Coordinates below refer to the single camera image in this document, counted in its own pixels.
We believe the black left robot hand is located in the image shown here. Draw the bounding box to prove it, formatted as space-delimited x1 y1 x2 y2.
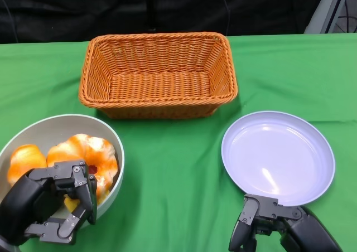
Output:
0 159 98 246

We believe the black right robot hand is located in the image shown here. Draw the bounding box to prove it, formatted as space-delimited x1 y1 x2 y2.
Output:
228 193 343 252

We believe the croissant-shaped orange striped bread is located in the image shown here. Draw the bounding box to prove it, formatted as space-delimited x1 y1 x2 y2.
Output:
7 144 47 186

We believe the grey round bowl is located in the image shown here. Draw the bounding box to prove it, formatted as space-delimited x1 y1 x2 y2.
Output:
0 113 126 225

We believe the ring-shaped orange striped bread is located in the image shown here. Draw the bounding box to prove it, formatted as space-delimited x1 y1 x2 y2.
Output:
46 134 118 202

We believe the yellow toy cake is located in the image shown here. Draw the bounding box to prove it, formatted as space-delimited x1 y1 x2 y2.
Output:
64 195 81 211

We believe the lavender round plate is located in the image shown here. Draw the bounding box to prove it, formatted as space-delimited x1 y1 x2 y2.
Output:
221 110 336 207

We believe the orange wicker basket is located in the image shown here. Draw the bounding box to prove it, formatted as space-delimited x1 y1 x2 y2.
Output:
78 32 238 120

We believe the black backdrop cloth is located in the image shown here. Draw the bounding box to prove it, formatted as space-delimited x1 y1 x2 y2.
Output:
0 0 327 45

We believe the black pole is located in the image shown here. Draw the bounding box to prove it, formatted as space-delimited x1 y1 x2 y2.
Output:
146 0 157 32

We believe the aluminium frame post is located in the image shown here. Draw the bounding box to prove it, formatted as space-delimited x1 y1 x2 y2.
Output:
303 0 352 35

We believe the thin black hanging cable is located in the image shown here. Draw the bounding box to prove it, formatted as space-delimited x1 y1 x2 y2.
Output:
221 0 231 37

